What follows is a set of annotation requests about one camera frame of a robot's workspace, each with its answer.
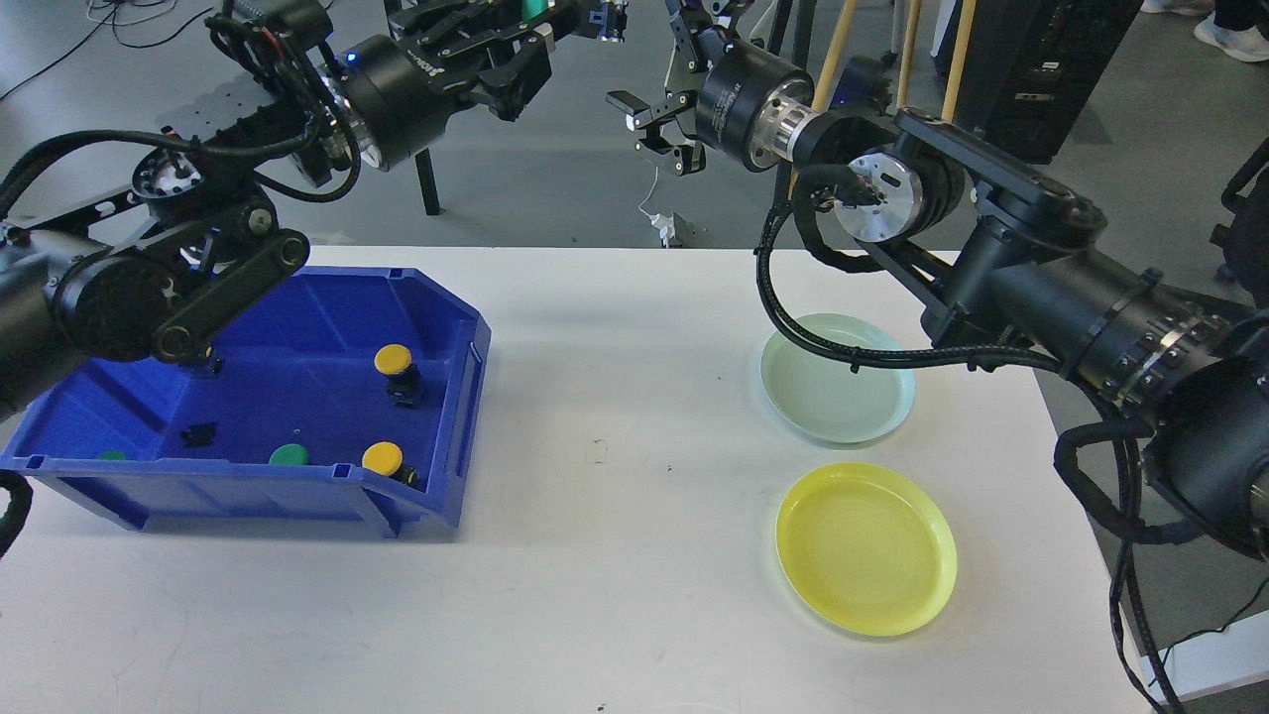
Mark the wooden leg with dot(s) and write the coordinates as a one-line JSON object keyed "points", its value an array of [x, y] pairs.
{"points": [[914, 9], [833, 58]]}

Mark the white power adapter on floor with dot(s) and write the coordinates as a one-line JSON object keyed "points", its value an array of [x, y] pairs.
{"points": [[673, 231]]}

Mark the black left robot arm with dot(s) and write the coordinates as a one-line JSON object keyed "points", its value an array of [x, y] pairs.
{"points": [[157, 268]]}

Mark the small black part in bin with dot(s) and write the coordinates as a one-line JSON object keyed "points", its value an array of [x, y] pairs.
{"points": [[198, 435]]}

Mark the white shoe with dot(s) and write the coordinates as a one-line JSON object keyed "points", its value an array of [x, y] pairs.
{"points": [[1246, 44]]}

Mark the wooden leg right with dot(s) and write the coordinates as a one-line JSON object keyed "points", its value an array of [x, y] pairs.
{"points": [[914, 9]]}

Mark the light green plate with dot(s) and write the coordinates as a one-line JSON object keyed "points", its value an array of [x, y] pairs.
{"points": [[829, 401]]}

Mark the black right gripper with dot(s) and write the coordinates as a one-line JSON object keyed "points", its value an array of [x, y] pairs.
{"points": [[727, 92]]}

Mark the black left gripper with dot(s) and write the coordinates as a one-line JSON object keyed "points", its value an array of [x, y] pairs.
{"points": [[402, 99]]}

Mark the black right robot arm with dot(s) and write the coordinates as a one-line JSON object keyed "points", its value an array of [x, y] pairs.
{"points": [[1005, 262]]}

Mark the wooden leg left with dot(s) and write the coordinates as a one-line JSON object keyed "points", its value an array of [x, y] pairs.
{"points": [[833, 58]]}

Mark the blue plastic storage bin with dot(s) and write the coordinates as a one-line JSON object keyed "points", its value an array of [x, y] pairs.
{"points": [[298, 368]]}

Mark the black computer tower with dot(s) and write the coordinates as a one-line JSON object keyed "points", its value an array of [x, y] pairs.
{"points": [[1030, 68]]}

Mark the black tripod legs left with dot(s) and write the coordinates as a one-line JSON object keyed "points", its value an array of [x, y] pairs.
{"points": [[427, 184]]}

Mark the yellow plate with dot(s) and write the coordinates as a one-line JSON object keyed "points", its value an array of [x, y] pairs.
{"points": [[866, 549]]}

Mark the green button front middle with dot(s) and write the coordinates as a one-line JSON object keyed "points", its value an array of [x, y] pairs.
{"points": [[290, 454]]}

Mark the green button with black base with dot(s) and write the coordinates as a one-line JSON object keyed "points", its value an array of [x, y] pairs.
{"points": [[603, 21]]}

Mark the black stand legs centre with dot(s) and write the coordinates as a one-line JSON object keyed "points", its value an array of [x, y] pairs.
{"points": [[789, 34]]}

